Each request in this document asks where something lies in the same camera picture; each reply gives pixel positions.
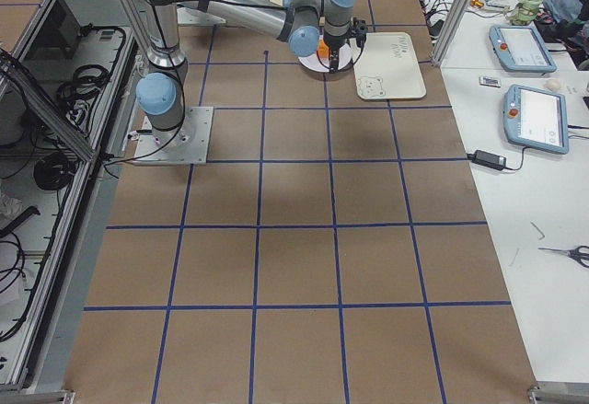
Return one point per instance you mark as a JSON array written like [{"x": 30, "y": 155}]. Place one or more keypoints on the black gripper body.
[{"x": 332, "y": 44}]

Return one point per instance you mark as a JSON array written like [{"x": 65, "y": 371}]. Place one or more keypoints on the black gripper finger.
[{"x": 334, "y": 60}]

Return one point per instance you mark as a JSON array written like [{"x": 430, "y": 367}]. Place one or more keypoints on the white round plate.
[{"x": 319, "y": 62}]

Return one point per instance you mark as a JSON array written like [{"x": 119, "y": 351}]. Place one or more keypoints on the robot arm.
[{"x": 302, "y": 24}]

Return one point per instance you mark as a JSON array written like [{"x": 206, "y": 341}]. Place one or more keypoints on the cream bear tray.
[{"x": 388, "y": 68}]

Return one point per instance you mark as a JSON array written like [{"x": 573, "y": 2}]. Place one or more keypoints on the blue teach pendant far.
[{"x": 521, "y": 49}]

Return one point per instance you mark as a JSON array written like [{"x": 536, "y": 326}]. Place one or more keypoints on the blue teach pendant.
[
  {"x": 521, "y": 49},
  {"x": 536, "y": 118}
]

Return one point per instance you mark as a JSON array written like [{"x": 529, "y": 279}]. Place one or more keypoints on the black power adapter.
[{"x": 487, "y": 159}]

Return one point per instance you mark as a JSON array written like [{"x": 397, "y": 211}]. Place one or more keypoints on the blue teach pendant near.
[{"x": 536, "y": 118}]

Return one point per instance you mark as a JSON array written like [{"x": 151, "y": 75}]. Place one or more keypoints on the black scissors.
[{"x": 578, "y": 254}]

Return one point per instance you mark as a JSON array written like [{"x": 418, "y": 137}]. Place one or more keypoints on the aluminium frame post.
[{"x": 448, "y": 31}]

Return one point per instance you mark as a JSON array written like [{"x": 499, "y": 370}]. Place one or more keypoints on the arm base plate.
[{"x": 188, "y": 145}]

